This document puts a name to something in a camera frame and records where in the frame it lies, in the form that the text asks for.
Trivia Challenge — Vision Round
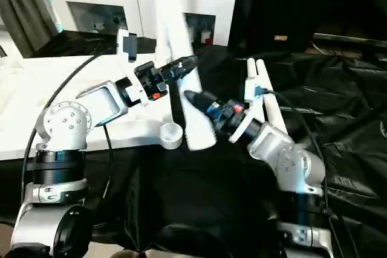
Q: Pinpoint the grey curtain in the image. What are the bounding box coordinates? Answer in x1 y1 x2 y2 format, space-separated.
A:
0 0 61 59

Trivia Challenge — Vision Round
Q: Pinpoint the black plastic mat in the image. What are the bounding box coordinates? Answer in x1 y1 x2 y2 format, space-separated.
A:
0 28 387 258

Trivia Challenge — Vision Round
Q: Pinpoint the white plastic table top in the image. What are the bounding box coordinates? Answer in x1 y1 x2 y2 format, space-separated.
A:
0 53 183 163

